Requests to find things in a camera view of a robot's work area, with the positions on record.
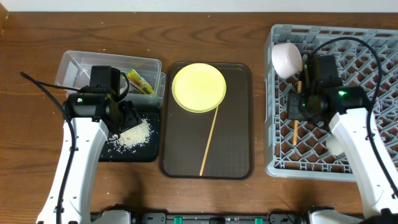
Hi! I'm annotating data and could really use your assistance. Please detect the rice food scraps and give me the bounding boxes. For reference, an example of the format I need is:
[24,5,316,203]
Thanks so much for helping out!
[108,118,154,153]

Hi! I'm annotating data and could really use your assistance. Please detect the green orange snack wrapper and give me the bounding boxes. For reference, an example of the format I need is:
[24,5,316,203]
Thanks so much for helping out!
[126,69,154,95]

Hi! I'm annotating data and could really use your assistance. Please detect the white green cup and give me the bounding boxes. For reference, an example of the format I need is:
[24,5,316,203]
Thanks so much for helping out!
[326,135,344,156]

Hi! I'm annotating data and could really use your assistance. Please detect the pink shallow bowl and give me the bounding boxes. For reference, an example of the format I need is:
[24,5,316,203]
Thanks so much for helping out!
[271,43,302,79]

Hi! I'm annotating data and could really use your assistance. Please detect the yellow plate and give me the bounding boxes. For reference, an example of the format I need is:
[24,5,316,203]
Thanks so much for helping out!
[172,63,227,113]

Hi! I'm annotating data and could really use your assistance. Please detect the wooden chopstick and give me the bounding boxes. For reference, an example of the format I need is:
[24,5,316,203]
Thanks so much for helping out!
[199,106,218,177]
[292,80,302,146]

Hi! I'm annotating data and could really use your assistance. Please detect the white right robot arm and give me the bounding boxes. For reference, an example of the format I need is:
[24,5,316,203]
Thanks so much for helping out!
[279,55,397,223]

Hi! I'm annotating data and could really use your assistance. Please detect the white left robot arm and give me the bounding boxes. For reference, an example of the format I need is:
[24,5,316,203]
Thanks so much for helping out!
[37,65,142,223]

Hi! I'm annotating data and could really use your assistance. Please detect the clear plastic waste bin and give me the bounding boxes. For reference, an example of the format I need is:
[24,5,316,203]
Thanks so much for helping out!
[55,50,166,108]

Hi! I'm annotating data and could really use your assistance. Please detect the black waste tray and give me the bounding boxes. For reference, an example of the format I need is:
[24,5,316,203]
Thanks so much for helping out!
[99,106,160,162]

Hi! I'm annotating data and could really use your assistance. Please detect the grey dishwasher rack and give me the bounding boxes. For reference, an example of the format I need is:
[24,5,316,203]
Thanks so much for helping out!
[264,24,397,182]

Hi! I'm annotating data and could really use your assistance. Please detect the dark brown serving tray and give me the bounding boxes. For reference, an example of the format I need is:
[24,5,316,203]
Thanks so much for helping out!
[160,63,254,180]

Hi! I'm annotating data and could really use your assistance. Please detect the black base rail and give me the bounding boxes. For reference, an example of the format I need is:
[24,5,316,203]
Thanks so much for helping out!
[90,204,307,224]

